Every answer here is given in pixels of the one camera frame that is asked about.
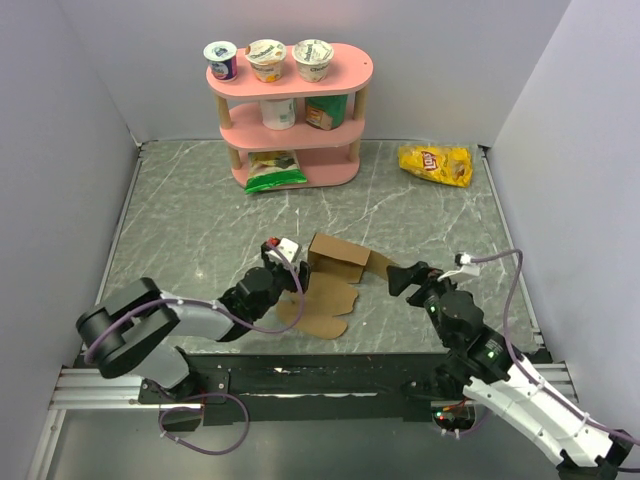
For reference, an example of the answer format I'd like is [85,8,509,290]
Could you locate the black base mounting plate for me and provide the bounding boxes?
[169,353,480,431]

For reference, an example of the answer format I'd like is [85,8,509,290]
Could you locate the green chip bag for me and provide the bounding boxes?
[245,150,308,193]

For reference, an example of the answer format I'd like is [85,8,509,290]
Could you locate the brown cardboard box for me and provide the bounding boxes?
[275,232,393,340]

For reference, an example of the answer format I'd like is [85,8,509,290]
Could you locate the orange Chobani yogurt cup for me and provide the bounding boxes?
[245,39,287,83]

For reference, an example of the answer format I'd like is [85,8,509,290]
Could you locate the aluminium rail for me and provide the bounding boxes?
[48,365,161,411]

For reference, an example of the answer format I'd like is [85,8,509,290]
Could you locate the purple white yogurt cup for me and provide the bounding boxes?
[203,41,237,82]

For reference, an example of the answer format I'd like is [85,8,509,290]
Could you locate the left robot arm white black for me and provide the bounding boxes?
[76,237,311,402]

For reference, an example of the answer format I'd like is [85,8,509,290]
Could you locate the pink three-tier shelf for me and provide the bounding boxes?
[206,43,374,188]

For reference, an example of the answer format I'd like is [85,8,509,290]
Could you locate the yellow Lays chip bag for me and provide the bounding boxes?
[397,145,473,188]

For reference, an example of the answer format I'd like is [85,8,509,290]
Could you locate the green snack box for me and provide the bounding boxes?
[305,95,348,131]

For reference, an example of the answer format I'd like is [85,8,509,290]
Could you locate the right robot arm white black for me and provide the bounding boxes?
[386,254,633,479]

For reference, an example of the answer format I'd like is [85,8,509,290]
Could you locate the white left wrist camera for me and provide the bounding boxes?
[266,237,302,264]

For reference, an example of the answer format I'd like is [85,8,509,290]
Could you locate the white Chobani yogurt cup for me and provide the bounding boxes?
[292,39,334,83]

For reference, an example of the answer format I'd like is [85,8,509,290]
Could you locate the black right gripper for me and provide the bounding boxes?
[384,260,464,347]

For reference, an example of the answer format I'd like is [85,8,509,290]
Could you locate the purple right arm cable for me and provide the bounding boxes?
[439,248,640,446]

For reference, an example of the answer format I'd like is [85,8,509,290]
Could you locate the white cup middle shelf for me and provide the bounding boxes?
[259,98,296,131]

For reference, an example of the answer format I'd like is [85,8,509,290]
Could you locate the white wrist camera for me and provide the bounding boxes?
[438,253,481,283]
[266,237,302,264]

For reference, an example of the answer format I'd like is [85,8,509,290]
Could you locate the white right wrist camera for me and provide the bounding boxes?
[438,253,481,283]

